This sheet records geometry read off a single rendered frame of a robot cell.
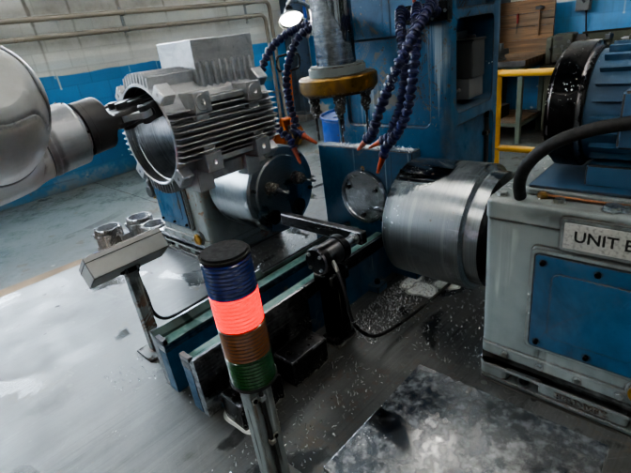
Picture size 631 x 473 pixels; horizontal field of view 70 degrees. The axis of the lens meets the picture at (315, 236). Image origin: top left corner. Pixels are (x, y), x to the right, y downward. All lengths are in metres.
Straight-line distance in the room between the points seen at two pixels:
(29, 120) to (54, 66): 6.02
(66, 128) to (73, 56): 5.91
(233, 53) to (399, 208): 0.41
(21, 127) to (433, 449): 0.59
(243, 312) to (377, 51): 0.88
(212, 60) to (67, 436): 0.74
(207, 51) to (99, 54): 5.93
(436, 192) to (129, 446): 0.72
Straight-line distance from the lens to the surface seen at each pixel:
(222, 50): 0.79
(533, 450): 0.69
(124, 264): 1.01
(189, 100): 0.71
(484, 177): 0.88
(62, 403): 1.13
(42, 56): 6.48
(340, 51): 1.05
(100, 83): 6.66
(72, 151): 0.69
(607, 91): 0.75
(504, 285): 0.82
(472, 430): 0.70
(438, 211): 0.85
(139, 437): 0.96
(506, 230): 0.77
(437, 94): 1.17
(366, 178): 1.18
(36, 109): 0.50
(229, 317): 0.54
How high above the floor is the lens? 1.43
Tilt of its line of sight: 24 degrees down
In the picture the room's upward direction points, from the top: 8 degrees counter-clockwise
